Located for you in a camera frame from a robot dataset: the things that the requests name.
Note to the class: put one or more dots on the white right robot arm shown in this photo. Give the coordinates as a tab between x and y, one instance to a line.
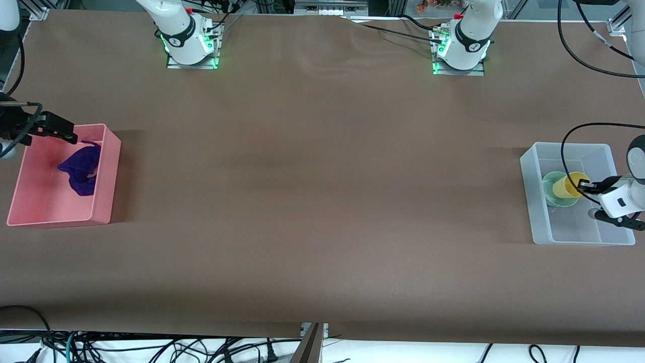
179	30

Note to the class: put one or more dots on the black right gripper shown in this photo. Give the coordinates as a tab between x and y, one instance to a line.
15	122

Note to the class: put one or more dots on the mint green bowl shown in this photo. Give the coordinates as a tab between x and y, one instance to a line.
552	191

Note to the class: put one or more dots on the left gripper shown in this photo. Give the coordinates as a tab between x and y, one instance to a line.
601	185

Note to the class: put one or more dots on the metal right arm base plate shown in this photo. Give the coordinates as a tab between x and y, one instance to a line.
191	64

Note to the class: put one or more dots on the clear plastic bin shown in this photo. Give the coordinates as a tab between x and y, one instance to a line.
569	227

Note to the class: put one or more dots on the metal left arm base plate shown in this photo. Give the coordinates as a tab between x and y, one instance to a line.
458	70

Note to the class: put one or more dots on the aluminium frame profile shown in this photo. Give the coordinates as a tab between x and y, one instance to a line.
39	14

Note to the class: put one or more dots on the yellow plastic cup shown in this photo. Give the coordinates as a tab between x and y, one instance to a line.
567	185

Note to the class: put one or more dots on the purple cloth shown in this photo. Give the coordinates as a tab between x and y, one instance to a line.
80	169

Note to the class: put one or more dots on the pink plastic bin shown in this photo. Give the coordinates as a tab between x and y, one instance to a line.
55	201

